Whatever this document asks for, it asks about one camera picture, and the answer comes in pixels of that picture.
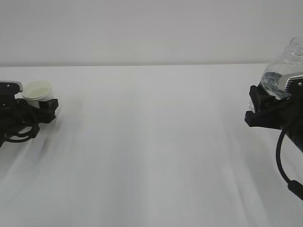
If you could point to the clear water bottle green label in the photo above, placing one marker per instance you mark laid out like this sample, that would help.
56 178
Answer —
289 61

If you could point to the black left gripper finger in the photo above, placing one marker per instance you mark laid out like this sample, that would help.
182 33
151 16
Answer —
46 112

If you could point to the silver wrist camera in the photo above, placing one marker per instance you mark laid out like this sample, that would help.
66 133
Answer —
291 83
10 87

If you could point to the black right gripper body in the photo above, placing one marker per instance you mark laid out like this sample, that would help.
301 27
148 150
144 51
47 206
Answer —
285 110

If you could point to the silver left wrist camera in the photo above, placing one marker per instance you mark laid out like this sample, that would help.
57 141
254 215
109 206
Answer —
10 87

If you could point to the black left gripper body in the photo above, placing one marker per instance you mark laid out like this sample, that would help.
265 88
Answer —
17 118

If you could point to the white paper cup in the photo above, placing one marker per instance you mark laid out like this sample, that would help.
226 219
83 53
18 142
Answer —
37 91

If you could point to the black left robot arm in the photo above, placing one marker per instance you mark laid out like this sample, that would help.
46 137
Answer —
2 139

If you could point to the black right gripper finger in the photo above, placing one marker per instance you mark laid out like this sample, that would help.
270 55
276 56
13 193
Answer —
259 97
263 120

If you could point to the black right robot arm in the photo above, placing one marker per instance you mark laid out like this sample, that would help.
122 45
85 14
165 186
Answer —
296 136

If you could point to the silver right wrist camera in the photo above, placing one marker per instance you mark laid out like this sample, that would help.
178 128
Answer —
291 83

